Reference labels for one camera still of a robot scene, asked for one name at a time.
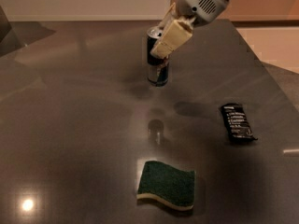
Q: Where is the green yellow sponge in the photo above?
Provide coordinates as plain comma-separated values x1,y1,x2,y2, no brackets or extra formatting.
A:
136,161,195,211

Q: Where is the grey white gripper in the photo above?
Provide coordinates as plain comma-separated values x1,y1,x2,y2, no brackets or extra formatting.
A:
150,0,228,59

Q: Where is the black snack bar wrapper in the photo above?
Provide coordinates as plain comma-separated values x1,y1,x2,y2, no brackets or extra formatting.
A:
220,103,256,142

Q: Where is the redbull can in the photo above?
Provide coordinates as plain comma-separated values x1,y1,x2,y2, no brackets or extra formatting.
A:
147,26,169,87

